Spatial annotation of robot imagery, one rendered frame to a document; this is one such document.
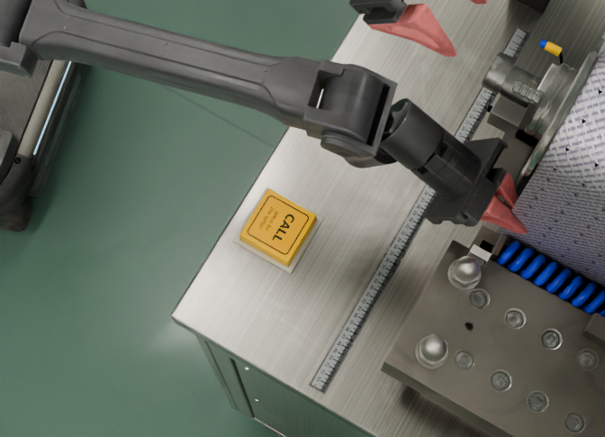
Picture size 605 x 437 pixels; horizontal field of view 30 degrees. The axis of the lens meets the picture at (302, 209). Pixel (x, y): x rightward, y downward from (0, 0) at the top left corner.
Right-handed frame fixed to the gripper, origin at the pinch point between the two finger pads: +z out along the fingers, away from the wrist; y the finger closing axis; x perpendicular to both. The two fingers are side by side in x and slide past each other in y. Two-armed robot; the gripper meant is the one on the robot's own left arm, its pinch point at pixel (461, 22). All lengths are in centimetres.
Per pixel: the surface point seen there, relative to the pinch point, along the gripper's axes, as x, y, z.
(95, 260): -137, 20, 44
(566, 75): 3.2, -2.4, 11.0
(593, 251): -2.6, 5.7, 30.6
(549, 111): 3.1, 1.5, 11.3
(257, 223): -39.6, 16.6, 15.6
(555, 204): -1.4, 5.6, 21.6
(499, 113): -10.7, -2.1, 17.1
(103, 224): -139, 13, 42
